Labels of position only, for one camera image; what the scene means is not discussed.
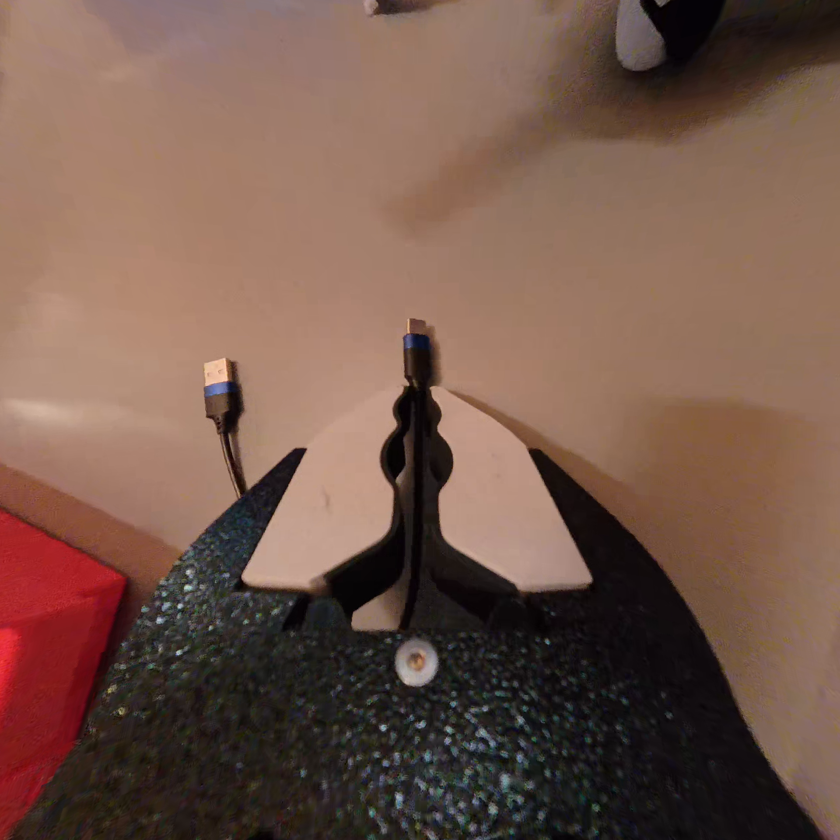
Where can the red plastic bin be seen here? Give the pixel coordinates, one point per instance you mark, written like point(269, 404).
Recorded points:
point(52, 623)

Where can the grey desk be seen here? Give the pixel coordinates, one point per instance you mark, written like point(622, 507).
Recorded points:
point(590, 262)

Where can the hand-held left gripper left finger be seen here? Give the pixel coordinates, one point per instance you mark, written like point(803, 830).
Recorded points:
point(328, 499)

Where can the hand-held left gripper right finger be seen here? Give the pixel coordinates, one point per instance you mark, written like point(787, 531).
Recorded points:
point(505, 512)

